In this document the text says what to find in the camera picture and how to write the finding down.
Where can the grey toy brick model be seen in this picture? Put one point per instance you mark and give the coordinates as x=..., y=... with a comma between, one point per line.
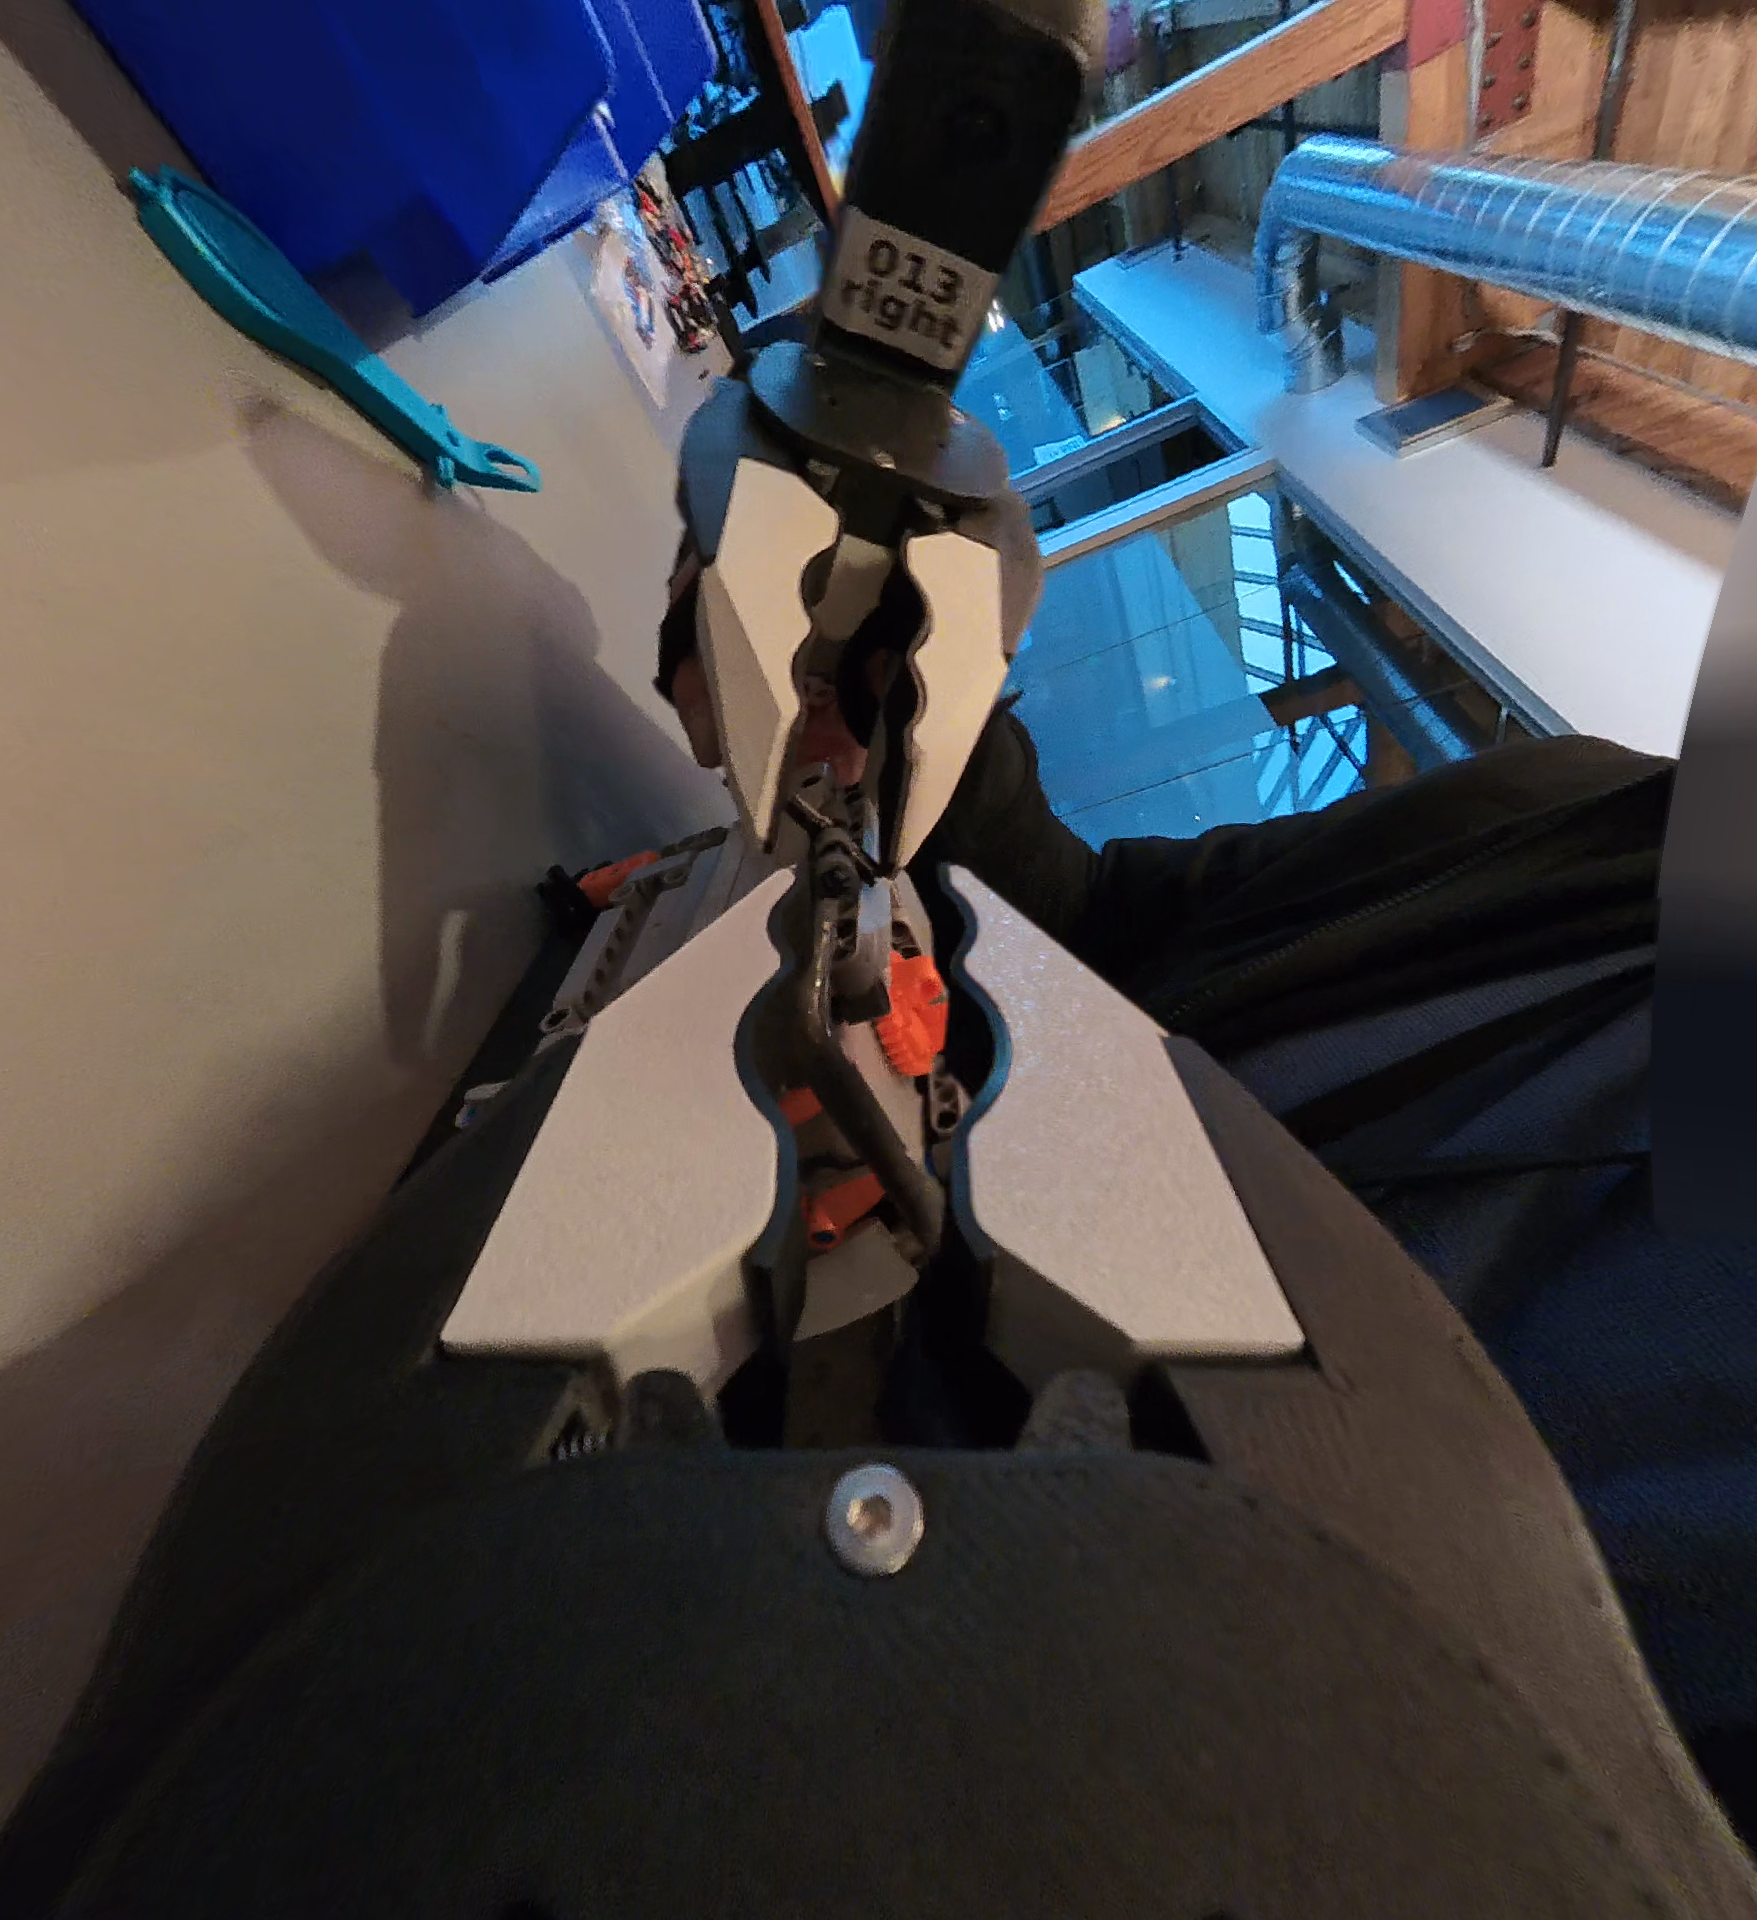
x=877, y=1020

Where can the teal brick separator tool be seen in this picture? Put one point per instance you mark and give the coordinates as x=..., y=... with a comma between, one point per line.
x=249, y=301

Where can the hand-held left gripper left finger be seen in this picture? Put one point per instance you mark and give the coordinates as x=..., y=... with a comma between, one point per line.
x=624, y=1201

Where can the person's right forearm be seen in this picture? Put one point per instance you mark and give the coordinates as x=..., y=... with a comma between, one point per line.
x=1358, y=900

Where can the wooden desk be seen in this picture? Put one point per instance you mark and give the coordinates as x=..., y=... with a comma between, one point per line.
x=789, y=75

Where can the person's blue trousers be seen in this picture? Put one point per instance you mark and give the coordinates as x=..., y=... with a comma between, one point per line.
x=1658, y=1351

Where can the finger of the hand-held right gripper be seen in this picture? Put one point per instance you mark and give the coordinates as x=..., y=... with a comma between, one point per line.
x=753, y=631
x=954, y=676

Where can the blue plastic bin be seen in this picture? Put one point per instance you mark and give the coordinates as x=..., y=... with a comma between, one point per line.
x=369, y=122

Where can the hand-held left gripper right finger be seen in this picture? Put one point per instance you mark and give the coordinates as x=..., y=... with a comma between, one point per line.
x=1117, y=1201

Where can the person's right hand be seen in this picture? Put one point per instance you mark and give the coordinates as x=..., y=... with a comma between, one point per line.
x=691, y=707

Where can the silver ventilation duct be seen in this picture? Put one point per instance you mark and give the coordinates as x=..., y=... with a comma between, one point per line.
x=1570, y=256

